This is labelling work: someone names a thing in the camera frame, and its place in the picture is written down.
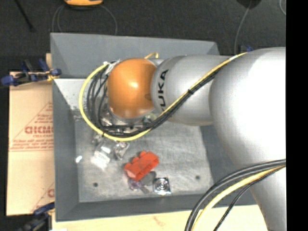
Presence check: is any square metal part round centre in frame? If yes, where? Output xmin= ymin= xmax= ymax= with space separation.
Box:
xmin=153 ymin=177 xmax=172 ymax=196

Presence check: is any orange toy brick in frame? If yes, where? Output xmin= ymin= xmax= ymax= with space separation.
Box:
xmin=124 ymin=151 xmax=160 ymax=182

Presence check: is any brown cardboard board red print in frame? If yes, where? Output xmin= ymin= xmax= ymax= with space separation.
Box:
xmin=5 ymin=71 xmax=55 ymax=216

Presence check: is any clear purple plastic piece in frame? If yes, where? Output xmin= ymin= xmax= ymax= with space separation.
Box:
xmin=128 ymin=179 xmax=150 ymax=193

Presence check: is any grey metal bin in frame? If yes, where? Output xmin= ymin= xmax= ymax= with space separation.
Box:
xmin=50 ymin=32 xmax=259 ymax=221

